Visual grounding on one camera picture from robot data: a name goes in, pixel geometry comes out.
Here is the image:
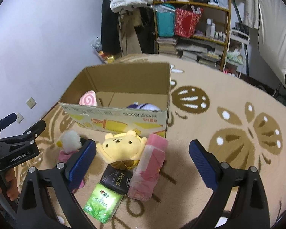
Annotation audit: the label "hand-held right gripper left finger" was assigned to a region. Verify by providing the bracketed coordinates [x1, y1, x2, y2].
[15, 139, 97, 229]

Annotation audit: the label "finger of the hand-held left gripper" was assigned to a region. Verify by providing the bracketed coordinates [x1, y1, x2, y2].
[0, 120, 46, 146]
[0, 113, 17, 138]

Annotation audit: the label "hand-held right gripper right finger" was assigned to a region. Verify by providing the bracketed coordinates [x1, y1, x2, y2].
[189, 139, 270, 229]

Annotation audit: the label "white and pink plush toy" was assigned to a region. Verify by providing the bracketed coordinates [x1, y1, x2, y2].
[56, 131, 86, 194]

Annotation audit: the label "black tissue pack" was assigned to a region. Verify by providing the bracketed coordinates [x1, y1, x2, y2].
[100, 164, 134, 195]

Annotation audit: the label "yellow plush dog keychain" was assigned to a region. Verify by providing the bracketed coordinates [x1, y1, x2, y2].
[96, 129, 148, 170]

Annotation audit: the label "green tissue pack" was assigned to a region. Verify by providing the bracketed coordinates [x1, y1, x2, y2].
[83, 182, 124, 224]

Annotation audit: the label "pink tissue pack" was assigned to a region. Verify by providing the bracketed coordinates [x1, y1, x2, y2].
[127, 134, 169, 202]

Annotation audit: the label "printed cardboard box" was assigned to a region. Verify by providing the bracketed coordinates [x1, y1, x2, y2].
[58, 62, 171, 139]

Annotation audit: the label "person's left hand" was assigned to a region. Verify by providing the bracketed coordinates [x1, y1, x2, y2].
[0, 168, 20, 200]

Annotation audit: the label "pink swirl plush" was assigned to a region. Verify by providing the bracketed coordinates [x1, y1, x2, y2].
[79, 90, 98, 106]

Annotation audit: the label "purple and white plush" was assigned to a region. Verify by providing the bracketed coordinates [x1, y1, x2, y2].
[126, 102, 162, 112]

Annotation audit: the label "clear bag of snacks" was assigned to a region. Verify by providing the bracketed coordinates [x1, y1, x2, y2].
[90, 37, 116, 64]

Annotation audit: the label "wide stack of books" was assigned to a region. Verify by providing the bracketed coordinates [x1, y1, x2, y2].
[176, 38, 226, 68]

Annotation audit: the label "small stack of books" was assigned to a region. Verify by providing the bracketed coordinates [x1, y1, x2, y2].
[157, 37, 178, 55]

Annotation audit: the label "white metal cart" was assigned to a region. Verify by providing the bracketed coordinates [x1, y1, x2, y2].
[225, 27, 249, 77]

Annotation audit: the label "black hanging coat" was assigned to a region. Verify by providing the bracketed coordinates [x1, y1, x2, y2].
[100, 0, 122, 55]

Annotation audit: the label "white bottles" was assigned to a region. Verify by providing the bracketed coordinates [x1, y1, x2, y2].
[206, 19, 216, 37]

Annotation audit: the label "brown hanging clothes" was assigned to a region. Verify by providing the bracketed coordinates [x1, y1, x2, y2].
[118, 7, 155, 54]

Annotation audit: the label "red gift bag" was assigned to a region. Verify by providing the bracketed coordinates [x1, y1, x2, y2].
[174, 5, 203, 38]

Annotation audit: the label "teal bag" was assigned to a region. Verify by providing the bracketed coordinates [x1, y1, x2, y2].
[155, 4, 176, 37]

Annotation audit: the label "white fabric wardrobe cover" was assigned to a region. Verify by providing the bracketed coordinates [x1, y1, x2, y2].
[243, 0, 286, 91]

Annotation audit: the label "wooden shelf with items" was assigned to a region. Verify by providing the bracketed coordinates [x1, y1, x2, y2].
[151, 0, 232, 72]

